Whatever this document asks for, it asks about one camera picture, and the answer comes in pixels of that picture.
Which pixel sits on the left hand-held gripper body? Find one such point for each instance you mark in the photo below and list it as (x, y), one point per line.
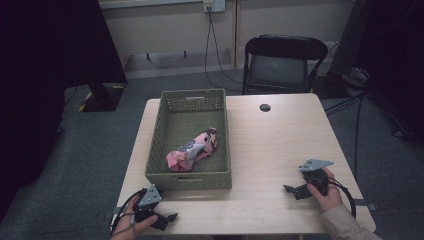
(149, 198)

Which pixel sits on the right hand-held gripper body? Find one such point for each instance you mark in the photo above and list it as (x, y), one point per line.
(315, 165)

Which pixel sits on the pink patterned garment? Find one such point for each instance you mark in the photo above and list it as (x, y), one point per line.
(193, 150)

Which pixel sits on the green woven basket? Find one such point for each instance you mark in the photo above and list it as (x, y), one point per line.
(190, 120)

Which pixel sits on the person's right hand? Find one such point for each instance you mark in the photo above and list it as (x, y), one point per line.
(330, 198)

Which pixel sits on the person's left hand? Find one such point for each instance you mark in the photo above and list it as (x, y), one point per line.
(125, 226)

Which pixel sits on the black folding chair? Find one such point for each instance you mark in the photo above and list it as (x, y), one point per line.
(283, 66)

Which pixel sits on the black stand base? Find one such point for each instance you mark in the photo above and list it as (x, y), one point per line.
(101, 98)

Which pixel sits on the dark equipment stand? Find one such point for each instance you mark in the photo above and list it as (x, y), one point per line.
(383, 60)

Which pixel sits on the dark curtain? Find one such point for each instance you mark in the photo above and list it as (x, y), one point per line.
(40, 83)

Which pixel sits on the grey table bracket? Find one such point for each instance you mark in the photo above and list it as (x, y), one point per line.
(365, 204)

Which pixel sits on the white wall socket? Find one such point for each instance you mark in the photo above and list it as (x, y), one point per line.
(214, 5)

